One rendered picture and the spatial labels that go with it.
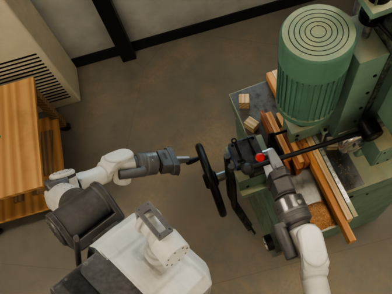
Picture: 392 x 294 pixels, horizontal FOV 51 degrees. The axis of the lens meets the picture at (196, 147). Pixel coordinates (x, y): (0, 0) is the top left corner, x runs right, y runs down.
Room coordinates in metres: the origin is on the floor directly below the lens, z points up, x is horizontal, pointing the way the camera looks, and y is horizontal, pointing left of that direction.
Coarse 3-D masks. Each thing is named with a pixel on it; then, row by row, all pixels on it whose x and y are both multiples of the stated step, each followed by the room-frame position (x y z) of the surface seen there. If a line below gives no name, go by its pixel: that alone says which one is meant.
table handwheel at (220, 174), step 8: (200, 144) 0.66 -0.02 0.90; (200, 152) 0.61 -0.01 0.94; (200, 160) 0.58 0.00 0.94; (208, 160) 0.57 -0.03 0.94; (208, 168) 0.54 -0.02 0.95; (208, 176) 0.51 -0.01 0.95; (216, 176) 0.55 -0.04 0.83; (224, 176) 0.54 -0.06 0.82; (208, 184) 0.53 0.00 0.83; (216, 184) 0.48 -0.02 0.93; (216, 192) 0.46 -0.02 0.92; (216, 200) 0.44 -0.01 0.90; (224, 208) 0.42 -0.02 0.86; (224, 216) 0.41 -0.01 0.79
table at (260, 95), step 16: (256, 96) 0.77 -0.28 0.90; (272, 96) 0.75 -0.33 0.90; (240, 112) 0.73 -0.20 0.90; (256, 112) 0.71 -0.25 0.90; (272, 112) 0.69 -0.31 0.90; (304, 176) 0.42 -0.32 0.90; (240, 192) 0.45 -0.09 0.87; (256, 192) 0.43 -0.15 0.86; (304, 192) 0.36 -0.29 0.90; (320, 192) 0.35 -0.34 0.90; (336, 224) 0.23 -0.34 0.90
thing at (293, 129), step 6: (330, 120) 0.52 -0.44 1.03; (282, 126) 0.59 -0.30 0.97; (288, 126) 0.55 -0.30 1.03; (294, 126) 0.55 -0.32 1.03; (312, 126) 0.52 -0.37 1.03; (318, 126) 0.52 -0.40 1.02; (324, 126) 0.52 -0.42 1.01; (288, 132) 0.54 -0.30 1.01; (294, 132) 0.52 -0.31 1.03; (300, 132) 0.52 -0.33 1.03; (306, 132) 0.52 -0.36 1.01; (312, 132) 0.52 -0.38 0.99; (318, 132) 0.52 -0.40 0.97; (288, 138) 0.54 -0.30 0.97; (294, 138) 0.52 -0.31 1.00; (300, 138) 0.52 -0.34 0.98
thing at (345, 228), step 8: (272, 80) 0.79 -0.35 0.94; (272, 88) 0.77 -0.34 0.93; (312, 160) 0.45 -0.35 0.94; (312, 168) 0.43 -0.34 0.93; (320, 176) 0.39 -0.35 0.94; (320, 184) 0.37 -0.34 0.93; (328, 192) 0.33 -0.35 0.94; (328, 200) 0.31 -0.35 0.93; (336, 200) 0.30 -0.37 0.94; (336, 208) 0.27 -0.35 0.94; (336, 216) 0.25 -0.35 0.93; (344, 216) 0.24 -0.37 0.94; (344, 224) 0.22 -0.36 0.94; (344, 232) 0.20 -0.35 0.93; (352, 232) 0.19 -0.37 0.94; (352, 240) 0.17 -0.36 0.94
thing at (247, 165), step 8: (368, 120) 0.44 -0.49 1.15; (376, 120) 0.43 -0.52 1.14; (360, 128) 0.43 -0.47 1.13; (368, 128) 0.41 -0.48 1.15; (376, 128) 0.40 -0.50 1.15; (344, 136) 0.42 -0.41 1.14; (352, 136) 0.41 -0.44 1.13; (368, 136) 0.39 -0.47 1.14; (376, 136) 0.39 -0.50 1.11; (320, 144) 0.42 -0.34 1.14; (328, 144) 0.41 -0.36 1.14; (296, 152) 0.41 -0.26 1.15; (304, 152) 0.41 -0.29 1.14; (248, 168) 0.41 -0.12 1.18; (256, 168) 0.41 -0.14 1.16
